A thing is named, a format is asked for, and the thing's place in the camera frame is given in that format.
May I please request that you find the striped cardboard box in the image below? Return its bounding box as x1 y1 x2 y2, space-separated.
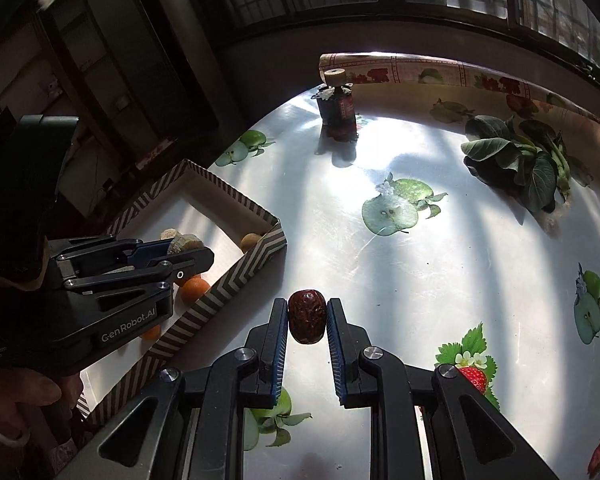
77 159 287 427

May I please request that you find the large orange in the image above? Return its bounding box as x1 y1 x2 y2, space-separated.
180 276 212 306

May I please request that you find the green bok choy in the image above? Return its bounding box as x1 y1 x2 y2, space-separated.
460 115 574 216

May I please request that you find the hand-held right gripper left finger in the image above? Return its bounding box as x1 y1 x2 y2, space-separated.
55 298 288 480

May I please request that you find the fruit print tablecloth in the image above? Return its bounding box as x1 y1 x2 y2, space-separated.
80 52 600 480

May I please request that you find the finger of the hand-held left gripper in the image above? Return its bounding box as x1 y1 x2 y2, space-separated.
62 247 215 293
54 235 182 282

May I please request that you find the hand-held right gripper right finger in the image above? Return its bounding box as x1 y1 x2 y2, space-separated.
326 298 561 480

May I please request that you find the person's left hand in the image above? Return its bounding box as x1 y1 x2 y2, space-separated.
0 370 87 458

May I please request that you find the dried red date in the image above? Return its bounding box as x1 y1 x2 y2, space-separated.
287 288 326 345

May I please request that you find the dark bottle with cork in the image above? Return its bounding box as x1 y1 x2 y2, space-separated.
312 67 359 144

